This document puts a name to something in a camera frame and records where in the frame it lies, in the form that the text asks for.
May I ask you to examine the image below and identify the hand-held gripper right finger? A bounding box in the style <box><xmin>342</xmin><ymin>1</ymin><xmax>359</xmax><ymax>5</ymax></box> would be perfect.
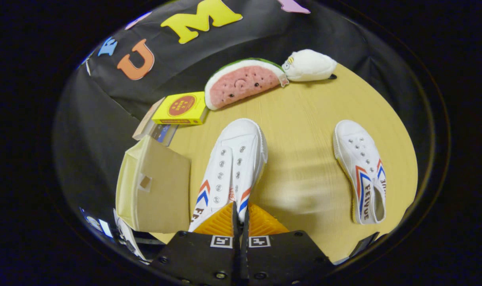
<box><xmin>240</xmin><ymin>203</ymin><xmax>334</xmax><ymax>286</ymax></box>

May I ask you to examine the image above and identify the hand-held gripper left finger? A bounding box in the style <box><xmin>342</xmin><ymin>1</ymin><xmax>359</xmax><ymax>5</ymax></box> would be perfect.
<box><xmin>150</xmin><ymin>201</ymin><xmax>241</xmax><ymax>286</ymax></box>

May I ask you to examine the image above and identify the cream fabric storage box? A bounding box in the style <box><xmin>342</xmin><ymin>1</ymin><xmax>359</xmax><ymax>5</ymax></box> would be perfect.
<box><xmin>115</xmin><ymin>135</ymin><xmax>192</xmax><ymax>234</ymax></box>

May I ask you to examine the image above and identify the white canvas shoe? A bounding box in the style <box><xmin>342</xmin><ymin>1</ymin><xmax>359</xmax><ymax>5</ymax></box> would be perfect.
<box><xmin>333</xmin><ymin>120</ymin><xmax>387</xmax><ymax>225</ymax></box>
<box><xmin>188</xmin><ymin>118</ymin><xmax>268</xmax><ymax>233</ymax></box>

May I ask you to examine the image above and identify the white device box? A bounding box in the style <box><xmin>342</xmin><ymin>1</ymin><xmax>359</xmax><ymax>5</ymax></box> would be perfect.
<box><xmin>113</xmin><ymin>209</ymin><xmax>149</xmax><ymax>263</ymax></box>

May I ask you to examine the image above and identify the blue book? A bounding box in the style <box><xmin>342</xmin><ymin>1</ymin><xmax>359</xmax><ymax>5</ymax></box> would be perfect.
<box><xmin>150</xmin><ymin>124</ymin><xmax>179</xmax><ymax>147</ymax></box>

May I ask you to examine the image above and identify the yellow book with red circle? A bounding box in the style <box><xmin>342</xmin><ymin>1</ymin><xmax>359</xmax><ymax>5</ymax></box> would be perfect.
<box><xmin>152</xmin><ymin>91</ymin><xmax>209</xmax><ymax>126</ymax></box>

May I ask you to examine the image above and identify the watermelon slice plush toy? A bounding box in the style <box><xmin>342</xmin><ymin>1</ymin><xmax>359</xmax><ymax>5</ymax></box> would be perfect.
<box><xmin>204</xmin><ymin>58</ymin><xmax>289</xmax><ymax>111</ymax></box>

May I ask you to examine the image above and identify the white plush toy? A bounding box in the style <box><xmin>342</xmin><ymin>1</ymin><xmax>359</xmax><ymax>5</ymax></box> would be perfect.
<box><xmin>281</xmin><ymin>49</ymin><xmax>338</xmax><ymax>82</ymax></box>

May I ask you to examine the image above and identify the black table edge bracket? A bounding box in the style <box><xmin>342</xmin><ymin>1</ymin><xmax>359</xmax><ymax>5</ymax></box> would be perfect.
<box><xmin>346</xmin><ymin>232</ymin><xmax>381</xmax><ymax>261</ymax></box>

